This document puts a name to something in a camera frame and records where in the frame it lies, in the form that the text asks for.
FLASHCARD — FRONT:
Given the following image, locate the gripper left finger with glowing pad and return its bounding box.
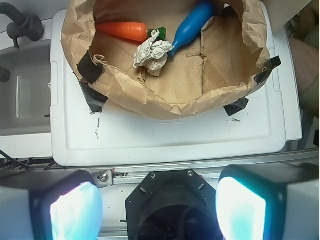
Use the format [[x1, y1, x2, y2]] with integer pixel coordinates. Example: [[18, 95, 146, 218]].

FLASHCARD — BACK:
[[0, 170, 103, 240]]

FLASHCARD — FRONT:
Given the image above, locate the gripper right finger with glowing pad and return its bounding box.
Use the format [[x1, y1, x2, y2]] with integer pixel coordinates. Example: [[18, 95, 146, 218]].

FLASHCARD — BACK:
[[215, 163, 320, 240]]

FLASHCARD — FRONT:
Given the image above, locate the blue plastic bottle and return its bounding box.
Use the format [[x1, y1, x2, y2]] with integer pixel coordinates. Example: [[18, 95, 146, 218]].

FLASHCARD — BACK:
[[168, 0, 215, 58]]

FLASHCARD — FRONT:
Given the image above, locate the brown paper bag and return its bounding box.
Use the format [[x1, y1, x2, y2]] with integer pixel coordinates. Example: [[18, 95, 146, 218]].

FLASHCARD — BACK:
[[61, 0, 272, 120]]

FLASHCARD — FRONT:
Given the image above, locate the dark grey faucet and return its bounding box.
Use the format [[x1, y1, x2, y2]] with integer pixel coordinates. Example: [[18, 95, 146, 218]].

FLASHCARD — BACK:
[[0, 2, 45, 49]]

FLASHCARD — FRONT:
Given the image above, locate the crumpled white paper towel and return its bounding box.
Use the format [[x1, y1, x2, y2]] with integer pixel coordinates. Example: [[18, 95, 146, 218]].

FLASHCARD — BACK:
[[132, 28, 174, 77]]

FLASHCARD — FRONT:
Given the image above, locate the orange toy carrot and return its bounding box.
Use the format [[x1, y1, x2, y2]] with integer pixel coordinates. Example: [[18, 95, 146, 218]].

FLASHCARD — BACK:
[[95, 22, 167, 42]]

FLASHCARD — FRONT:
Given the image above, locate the aluminium frame rail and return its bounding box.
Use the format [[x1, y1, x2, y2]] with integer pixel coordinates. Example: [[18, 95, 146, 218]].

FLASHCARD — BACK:
[[84, 148, 320, 185]]

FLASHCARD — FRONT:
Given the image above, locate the black octagonal mount plate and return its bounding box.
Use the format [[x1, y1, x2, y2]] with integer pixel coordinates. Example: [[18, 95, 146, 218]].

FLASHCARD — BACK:
[[125, 169, 224, 240]]

